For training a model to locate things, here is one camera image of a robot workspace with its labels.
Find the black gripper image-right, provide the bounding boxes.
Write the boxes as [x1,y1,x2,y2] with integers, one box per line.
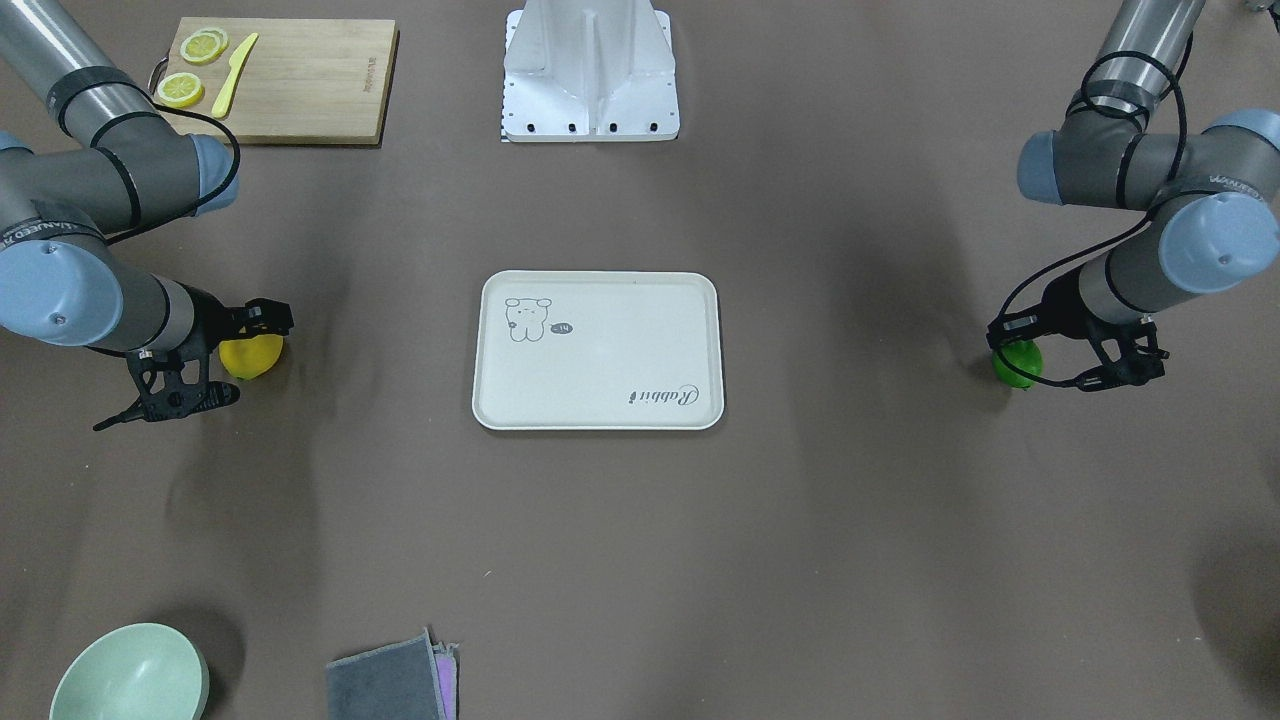
[986,270,1170,392]

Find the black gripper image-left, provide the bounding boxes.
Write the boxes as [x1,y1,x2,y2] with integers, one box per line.
[93,284,294,432]

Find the yellow lemon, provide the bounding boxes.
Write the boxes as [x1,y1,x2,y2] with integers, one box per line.
[218,334,285,380]

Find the green lemon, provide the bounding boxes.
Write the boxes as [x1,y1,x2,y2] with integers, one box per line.
[991,340,1044,389]

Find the grey robot arm image-right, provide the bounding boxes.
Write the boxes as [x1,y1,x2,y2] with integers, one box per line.
[986,1,1279,392]

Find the white rabbit print tray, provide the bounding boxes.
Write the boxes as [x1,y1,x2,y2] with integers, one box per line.
[472,270,724,430]

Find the lemon slice on board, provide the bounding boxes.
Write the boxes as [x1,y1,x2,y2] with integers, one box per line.
[154,72,206,109]

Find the wooden cutting board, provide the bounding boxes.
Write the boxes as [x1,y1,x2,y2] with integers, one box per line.
[152,17,399,146]

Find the yellow plastic knife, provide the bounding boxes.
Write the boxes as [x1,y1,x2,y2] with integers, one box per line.
[211,32,260,120]

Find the stacked lemon slices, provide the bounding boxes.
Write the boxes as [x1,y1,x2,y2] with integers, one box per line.
[179,27,229,67]

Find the light green bowl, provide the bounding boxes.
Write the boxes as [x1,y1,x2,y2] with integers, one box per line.
[47,623,211,719]

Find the grey folded cloth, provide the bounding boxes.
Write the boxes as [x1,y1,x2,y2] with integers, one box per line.
[325,632,442,719]

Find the purple folded cloth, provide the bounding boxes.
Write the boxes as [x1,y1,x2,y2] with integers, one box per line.
[431,644,460,720]

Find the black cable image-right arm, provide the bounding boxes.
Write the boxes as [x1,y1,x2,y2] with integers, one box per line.
[997,35,1196,346]

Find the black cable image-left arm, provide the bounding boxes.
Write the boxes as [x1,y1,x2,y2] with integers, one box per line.
[45,68,242,247]

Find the white metal mount base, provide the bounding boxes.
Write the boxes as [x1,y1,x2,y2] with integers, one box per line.
[500,1,681,143]

